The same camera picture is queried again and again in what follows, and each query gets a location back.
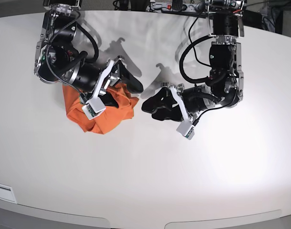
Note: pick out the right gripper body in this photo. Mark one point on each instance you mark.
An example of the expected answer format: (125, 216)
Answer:
(87, 79)

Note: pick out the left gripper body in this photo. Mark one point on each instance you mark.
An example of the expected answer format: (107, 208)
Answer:
(198, 98)

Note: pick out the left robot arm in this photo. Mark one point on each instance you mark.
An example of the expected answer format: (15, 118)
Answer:
(223, 87)

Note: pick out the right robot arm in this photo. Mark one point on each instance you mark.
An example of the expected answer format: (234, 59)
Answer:
(56, 59)

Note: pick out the white power strip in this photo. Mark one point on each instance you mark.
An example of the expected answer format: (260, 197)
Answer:
(187, 6)

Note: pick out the black equipment box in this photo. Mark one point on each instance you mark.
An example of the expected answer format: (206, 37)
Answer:
(272, 23)

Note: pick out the white label plate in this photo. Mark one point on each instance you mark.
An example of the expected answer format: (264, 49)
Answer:
(7, 194)

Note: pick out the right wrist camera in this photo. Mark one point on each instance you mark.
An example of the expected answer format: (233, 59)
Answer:
(93, 108)

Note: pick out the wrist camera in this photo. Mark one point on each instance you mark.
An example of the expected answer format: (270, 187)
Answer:
(93, 108)
(186, 129)

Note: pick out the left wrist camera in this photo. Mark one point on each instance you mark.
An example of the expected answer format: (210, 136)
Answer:
(186, 129)

